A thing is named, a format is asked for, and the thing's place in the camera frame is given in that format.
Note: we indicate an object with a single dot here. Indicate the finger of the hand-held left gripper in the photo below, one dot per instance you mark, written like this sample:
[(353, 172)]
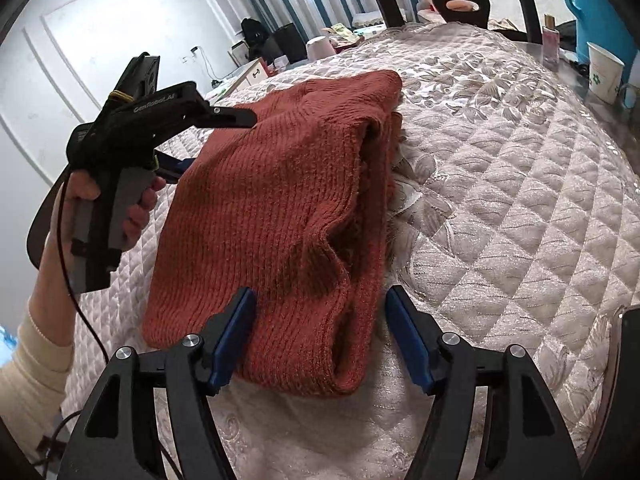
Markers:
[(232, 116), (175, 167)]

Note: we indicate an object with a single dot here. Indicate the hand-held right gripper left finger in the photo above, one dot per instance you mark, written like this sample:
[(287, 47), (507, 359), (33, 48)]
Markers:
[(232, 340)]

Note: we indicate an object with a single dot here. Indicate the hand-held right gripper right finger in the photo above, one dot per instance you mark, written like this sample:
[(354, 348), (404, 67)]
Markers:
[(407, 340)]

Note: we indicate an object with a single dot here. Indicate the rust knitted sweater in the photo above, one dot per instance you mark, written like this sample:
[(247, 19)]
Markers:
[(260, 185)]

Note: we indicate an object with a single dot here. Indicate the person's left forearm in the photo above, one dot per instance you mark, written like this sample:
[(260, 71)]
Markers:
[(30, 360)]

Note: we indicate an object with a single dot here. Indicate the person's left hand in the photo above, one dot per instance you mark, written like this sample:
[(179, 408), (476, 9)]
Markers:
[(57, 260)]

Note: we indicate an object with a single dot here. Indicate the white low cabinet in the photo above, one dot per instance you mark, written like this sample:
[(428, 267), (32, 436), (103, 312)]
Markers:
[(245, 77)]

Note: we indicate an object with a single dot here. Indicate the black bag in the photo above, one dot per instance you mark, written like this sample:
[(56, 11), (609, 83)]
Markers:
[(252, 32)]

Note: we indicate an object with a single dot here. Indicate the black suitcase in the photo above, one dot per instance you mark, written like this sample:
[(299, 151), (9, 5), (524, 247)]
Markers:
[(290, 40)]

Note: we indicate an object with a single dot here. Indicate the white electric kettle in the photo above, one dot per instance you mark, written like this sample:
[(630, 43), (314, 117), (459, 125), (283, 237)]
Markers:
[(320, 47)]

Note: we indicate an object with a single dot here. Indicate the beige quilted table cover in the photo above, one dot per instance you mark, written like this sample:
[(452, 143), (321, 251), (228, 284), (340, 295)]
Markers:
[(500, 185)]

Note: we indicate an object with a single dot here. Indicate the pink cushion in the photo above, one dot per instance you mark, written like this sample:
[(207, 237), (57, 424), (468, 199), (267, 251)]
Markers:
[(462, 5)]

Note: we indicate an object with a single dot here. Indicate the pink perfume bottle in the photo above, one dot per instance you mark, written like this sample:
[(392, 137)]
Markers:
[(550, 40)]

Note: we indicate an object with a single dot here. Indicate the clear glass mug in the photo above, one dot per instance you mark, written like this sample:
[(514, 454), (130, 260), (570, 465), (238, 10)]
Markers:
[(630, 96)]

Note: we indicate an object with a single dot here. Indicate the white paper cup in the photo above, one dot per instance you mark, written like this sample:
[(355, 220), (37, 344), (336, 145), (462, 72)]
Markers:
[(605, 72)]

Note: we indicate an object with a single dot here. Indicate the blue board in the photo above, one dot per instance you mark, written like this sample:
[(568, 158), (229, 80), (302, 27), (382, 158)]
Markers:
[(600, 0)]

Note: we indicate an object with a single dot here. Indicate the wall socket with charger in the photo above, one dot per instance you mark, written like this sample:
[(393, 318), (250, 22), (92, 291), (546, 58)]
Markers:
[(192, 52)]

